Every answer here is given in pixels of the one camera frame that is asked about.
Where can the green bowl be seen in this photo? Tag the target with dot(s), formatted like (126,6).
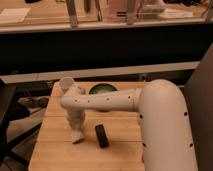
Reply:
(101,88)

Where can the white paper sheet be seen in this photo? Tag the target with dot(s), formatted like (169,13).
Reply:
(13,15)

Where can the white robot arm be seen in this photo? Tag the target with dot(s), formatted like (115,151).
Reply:
(164,121)

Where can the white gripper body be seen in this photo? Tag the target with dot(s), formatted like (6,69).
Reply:
(76,119)

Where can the white cup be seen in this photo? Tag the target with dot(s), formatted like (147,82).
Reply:
(65,83)

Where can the black cylindrical object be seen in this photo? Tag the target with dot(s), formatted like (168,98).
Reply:
(101,136)

